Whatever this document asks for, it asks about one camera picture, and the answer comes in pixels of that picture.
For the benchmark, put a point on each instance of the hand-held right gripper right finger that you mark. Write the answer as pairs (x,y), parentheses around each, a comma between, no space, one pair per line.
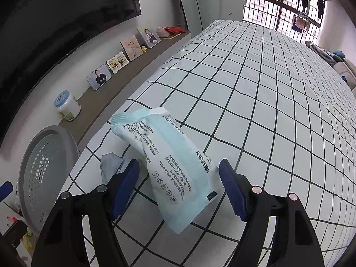
(233,192)

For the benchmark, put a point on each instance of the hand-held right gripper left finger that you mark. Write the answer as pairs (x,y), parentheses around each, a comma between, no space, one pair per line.
(126,186)

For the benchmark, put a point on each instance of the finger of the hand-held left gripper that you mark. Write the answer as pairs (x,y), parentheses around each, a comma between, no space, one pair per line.
(5,190)
(15,233)

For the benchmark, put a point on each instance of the grey perforated plastic basket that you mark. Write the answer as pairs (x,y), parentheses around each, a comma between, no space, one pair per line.
(41,172)

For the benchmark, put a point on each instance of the light blue wipes packet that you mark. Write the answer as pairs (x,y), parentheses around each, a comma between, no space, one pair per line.
(172,167)

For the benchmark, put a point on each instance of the colourful paper cards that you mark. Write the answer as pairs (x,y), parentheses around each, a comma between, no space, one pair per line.
(12,218)

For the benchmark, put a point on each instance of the grey face mask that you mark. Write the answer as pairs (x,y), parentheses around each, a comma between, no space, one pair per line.
(110,165)

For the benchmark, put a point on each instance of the white black-checked tablecloth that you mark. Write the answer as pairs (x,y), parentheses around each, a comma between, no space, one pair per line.
(278,144)

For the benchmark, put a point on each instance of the grey-brown television console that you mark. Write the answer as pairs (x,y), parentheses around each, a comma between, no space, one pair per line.
(116,97)

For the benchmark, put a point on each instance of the white can blue lid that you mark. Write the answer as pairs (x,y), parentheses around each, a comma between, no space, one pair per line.
(68,107)

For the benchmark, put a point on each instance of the small yellow toy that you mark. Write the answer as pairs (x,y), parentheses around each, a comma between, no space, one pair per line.
(144,49)

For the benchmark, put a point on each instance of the pink cloth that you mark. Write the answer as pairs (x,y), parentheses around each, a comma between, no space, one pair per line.
(162,32)

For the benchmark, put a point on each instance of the black curved television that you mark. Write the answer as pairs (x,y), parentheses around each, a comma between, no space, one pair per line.
(41,33)

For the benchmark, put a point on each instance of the red cloth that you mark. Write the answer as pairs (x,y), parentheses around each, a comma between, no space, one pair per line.
(173,30)

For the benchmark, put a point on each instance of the checkered cushion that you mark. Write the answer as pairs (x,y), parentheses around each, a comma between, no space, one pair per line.
(319,51)

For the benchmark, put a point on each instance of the beige sofa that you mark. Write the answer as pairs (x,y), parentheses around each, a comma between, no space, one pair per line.
(347,69)

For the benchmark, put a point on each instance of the blue cloth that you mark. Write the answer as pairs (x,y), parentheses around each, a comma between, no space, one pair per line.
(338,53)

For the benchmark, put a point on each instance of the hanging clip drying rack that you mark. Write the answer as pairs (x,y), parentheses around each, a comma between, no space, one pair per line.
(301,23)

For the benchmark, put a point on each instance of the white cabinet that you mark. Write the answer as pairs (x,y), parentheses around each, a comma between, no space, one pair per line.
(232,5)

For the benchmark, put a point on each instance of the black window grille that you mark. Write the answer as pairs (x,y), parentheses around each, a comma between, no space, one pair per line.
(267,8)

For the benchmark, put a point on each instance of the white leaning board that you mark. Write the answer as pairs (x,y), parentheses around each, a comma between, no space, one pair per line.
(190,2)

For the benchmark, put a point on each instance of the portrait photo frame dark suit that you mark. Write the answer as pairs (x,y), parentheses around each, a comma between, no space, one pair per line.
(99,77)

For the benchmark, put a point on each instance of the yellow cartoon photo frame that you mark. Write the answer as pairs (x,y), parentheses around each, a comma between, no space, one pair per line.
(118,62)

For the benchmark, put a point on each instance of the child photo frame beige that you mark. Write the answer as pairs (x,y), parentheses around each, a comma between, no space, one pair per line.
(131,47)

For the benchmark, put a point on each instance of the child photo frame white border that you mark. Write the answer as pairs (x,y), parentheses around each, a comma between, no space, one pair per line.
(149,37)

